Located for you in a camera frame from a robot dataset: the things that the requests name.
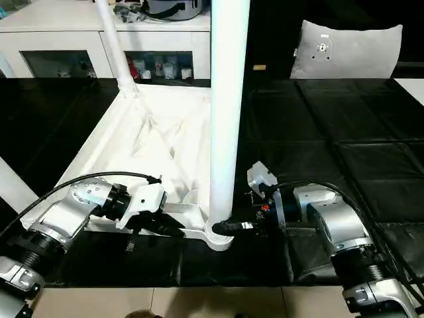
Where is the white plastic table top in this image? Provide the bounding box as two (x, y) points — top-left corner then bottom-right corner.
(19, 84), (238, 252)

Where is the white plastic table leg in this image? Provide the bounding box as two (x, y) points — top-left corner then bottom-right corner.
(0, 155), (40, 213)
(94, 0), (138, 99)
(207, 0), (252, 229)

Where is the brown rounded robot part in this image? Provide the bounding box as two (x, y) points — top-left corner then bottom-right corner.
(127, 309), (163, 318)

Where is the black cabinet gold label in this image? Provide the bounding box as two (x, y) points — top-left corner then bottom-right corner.
(244, 0), (307, 80)

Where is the white flat board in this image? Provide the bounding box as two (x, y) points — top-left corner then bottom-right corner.
(394, 78), (424, 100)

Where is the white cabinet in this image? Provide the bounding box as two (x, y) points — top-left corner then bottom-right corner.
(0, 6), (213, 80)

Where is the dark helmet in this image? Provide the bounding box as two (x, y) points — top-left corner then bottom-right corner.
(144, 0), (206, 21)

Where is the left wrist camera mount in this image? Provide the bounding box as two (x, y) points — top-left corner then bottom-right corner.
(115, 182), (167, 230)

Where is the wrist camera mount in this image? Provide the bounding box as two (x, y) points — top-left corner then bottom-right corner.
(246, 161), (286, 229)
(115, 182), (167, 230)

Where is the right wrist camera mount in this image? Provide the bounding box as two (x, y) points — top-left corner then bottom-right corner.
(246, 161), (286, 229)

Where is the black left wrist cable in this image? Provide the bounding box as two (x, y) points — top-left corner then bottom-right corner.
(0, 171), (163, 239)

